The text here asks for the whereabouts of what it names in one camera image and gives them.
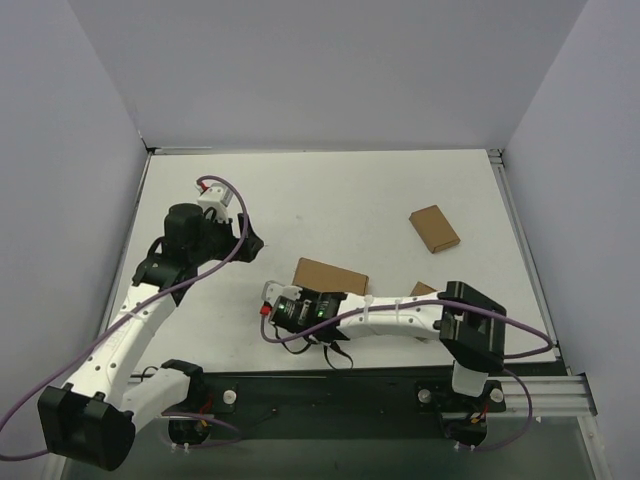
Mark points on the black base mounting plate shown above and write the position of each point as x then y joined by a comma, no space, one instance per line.
358,404

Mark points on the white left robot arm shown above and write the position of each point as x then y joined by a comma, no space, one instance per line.
95,416

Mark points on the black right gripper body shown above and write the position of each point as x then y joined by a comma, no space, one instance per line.
286,310

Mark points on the aluminium front rail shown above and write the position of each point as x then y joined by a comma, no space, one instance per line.
551,396

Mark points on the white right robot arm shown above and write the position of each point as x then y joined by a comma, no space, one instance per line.
461,318

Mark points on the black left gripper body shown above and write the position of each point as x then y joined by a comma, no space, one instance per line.
239,236

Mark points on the cardboard box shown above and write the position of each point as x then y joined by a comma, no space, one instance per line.
322,277
434,229
422,289

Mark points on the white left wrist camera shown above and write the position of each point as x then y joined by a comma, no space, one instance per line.
214,201

